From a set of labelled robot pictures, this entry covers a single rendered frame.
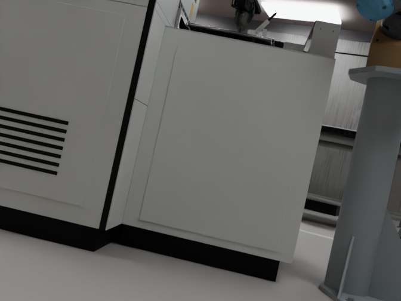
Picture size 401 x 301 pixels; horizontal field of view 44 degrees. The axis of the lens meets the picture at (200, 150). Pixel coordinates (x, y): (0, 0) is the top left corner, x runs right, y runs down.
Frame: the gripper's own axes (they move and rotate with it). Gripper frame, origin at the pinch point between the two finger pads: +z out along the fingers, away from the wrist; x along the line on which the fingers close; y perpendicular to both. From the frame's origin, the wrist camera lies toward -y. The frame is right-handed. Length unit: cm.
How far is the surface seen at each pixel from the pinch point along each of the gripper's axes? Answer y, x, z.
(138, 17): 71, 4, 19
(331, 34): 19, 50, 5
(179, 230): 42, 18, 87
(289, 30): -616, -280, -194
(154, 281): 73, 34, 97
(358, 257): 8, 73, 82
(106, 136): 72, 3, 59
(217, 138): 39, 24, 51
